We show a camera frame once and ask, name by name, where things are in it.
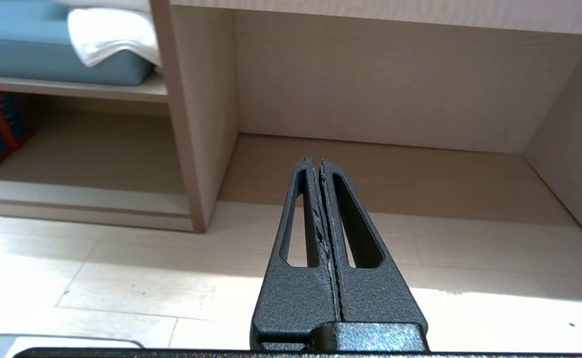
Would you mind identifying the light wooden shoe shelf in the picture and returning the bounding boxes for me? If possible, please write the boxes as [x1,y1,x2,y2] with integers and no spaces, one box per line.
[0,0,582,259]

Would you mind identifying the blue cushion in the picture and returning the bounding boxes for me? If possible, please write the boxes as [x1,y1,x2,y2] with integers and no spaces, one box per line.
[0,0,155,87]

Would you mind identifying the white folded towel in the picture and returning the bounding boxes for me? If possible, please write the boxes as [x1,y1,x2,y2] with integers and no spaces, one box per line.
[55,0,163,69]

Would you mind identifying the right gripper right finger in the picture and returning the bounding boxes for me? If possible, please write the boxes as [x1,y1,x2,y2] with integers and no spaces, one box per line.
[319,159,429,351]

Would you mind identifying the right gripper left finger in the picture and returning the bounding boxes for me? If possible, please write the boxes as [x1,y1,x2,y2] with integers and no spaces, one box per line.
[250,156,339,351]

